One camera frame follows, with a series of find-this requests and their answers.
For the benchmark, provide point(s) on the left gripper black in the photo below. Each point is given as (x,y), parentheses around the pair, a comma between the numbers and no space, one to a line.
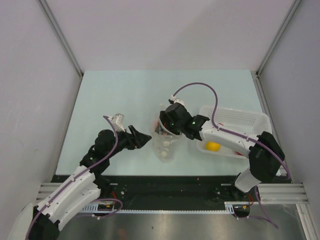
(131,139)

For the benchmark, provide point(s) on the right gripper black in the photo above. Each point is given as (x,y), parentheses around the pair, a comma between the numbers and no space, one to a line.
(164,118)

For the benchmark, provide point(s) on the clear polka dot zip bag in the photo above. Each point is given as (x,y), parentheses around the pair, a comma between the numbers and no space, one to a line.
(164,143)

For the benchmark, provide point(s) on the yellow fake fruit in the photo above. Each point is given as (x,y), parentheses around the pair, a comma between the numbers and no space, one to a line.
(212,146)

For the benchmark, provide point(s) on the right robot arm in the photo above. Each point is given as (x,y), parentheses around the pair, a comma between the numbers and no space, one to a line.
(263,152)

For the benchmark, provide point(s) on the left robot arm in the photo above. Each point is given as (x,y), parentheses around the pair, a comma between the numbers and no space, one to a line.
(84,186)

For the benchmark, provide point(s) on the white perforated plastic basket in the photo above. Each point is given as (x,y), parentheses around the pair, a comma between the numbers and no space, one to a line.
(247,122)

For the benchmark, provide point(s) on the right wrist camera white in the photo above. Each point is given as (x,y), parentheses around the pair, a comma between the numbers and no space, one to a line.
(174,100)

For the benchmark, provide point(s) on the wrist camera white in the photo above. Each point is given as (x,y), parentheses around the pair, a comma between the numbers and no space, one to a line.
(174,100)
(117,122)

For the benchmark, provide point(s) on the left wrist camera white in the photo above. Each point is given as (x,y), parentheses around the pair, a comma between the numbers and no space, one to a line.
(117,122)

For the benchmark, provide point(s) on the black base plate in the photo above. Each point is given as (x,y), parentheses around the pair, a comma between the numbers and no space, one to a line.
(173,193)

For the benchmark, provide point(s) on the right aluminium side rail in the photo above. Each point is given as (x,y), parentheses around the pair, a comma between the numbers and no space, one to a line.
(264,104)

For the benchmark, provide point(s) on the right aluminium frame post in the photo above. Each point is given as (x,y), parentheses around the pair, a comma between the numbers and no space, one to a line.
(279,34)

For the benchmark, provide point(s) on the aluminium frame post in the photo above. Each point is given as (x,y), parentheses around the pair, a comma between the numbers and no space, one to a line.
(49,15)
(279,34)

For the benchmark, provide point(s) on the left aluminium frame post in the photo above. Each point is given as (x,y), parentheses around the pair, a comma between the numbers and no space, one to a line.
(49,15)

